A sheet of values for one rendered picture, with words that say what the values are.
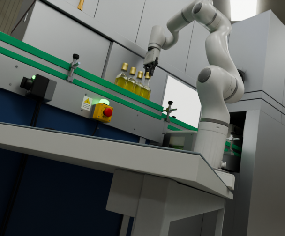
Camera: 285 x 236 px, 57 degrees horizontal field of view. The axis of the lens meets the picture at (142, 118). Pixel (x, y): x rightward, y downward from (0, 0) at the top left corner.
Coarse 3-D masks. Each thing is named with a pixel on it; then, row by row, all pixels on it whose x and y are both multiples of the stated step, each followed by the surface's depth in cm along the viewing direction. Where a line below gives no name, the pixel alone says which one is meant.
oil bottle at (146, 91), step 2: (144, 86) 156; (146, 86) 157; (144, 88) 156; (146, 88) 156; (148, 88) 157; (144, 90) 155; (146, 90) 156; (148, 90) 157; (150, 90) 158; (142, 92) 155; (144, 92) 155; (146, 92) 156; (148, 92) 157; (150, 92) 158; (142, 94) 155; (144, 94) 155; (146, 94) 156; (148, 94) 157; (142, 96) 154; (144, 96) 155; (146, 96) 156; (148, 96) 157; (146, 98) 156; (148, 98) 157
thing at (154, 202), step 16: (128, 176) 38; (144, 176) 37; (112, 192) 38; (128, 192) 38; (144, 192) 36; (160, 192) 36; (176, 192) 42; (192, 192) 55; (112, 208) 38; (128, 208) 37; (144, 208) 36; (160, 208) 35; (176, 208) 43; (192, 208) 57; (208, 208) 86; (224, 208) 165; (144, 224) 35; (160, 224) 34
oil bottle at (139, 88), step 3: (138, 81) 155; (138, 84) 153; (141, 84) 154; (135, 87) 152; (138, 87) 153; (141, 87) 154; (135, 90) 151; (138, 90) 152; (141, 90) 154; (135, 93) 151; (138, 93) 152; (141, 93) 154
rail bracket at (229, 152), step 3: (231, 132) 187; (234, 132) 187; (231, 135) 187; (228, 138) 188; (231, 138) 186; (234, 138) 185; (237, 138) 183; (231, 141) 185; (231, 144) 185; (231, 147) 184; (228, 150) 184; (231, 150) 183; (225, 153) 184; (228, 153) 183; (231, 153) 182
